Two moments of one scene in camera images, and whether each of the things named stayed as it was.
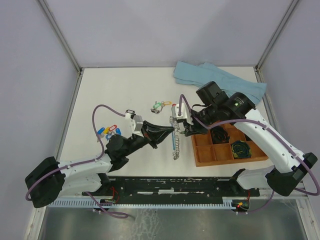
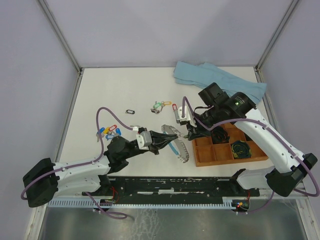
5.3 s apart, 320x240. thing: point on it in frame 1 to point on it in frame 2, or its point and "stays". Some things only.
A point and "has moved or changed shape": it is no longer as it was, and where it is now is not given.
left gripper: [155, 134] to [160, 140]
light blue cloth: [200, 74] stays
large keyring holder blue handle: [173, 137] has moved or changed shape
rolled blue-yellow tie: [241, 149] stays
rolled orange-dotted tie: [219, 135] stays
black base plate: [176, 188] stays
